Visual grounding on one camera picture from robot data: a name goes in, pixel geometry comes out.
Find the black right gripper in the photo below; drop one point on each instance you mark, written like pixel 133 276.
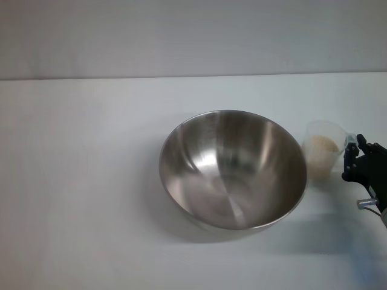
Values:
pixel 375 169

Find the white rice grains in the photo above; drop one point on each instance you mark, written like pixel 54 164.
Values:
pixel 323 151

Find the clear plastic measuring cup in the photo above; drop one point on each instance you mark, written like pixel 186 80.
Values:
pixel 317 130

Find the stainless steel mixing bowl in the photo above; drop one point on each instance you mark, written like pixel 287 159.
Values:
pixel 232 172

